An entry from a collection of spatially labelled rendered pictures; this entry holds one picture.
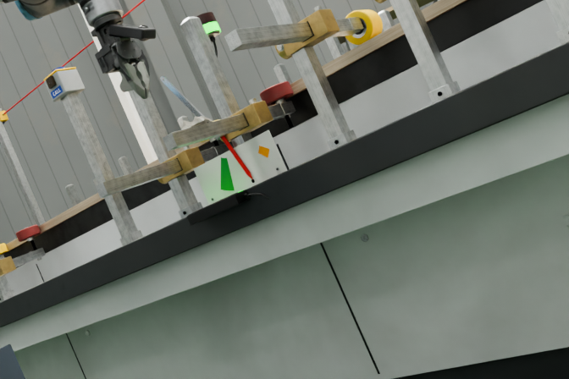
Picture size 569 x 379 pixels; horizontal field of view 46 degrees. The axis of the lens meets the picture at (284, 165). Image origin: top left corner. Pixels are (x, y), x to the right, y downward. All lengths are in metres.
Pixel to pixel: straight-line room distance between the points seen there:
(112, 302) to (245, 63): 4.35
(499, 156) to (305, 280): 0.75
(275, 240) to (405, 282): 0.34
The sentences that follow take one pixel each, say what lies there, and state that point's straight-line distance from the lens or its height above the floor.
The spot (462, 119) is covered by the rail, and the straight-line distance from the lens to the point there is 1.26.
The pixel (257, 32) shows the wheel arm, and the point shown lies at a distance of 1.25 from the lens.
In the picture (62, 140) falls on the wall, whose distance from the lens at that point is 6.70.
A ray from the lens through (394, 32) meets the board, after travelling 1.54.
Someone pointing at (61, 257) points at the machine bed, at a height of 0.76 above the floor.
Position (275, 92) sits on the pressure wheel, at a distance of 1.63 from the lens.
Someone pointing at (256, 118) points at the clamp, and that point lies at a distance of 1.50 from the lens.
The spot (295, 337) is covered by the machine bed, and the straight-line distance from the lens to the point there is 1.94.
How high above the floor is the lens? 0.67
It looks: 1 degrees up
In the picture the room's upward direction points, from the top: 24 degrees counter-clockwise
